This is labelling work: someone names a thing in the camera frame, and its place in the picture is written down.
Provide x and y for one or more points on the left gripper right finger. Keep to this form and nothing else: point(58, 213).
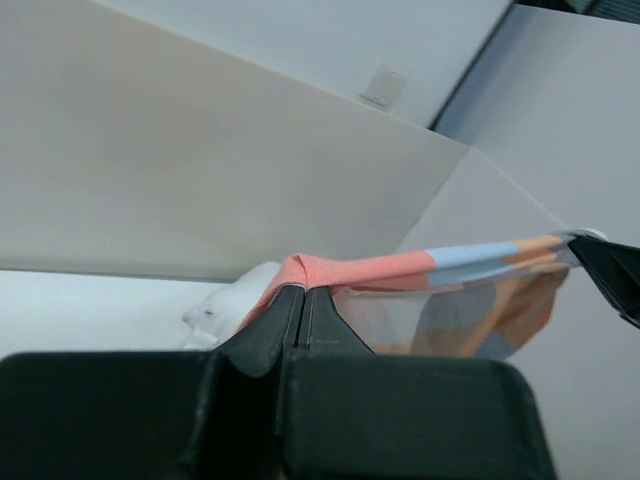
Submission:
point(352, 414)

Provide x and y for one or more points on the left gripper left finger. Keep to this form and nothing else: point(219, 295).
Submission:
point(150, 415)

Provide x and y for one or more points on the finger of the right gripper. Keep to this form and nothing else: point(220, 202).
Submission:
point(615, 270)

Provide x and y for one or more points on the white pillow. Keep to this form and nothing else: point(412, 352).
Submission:
point(217, 318)

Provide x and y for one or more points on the checkered orange grey pillowcase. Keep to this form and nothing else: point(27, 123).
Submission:
point(476, 301)

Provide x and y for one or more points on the white wall switch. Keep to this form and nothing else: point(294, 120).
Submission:
point(385, 86)

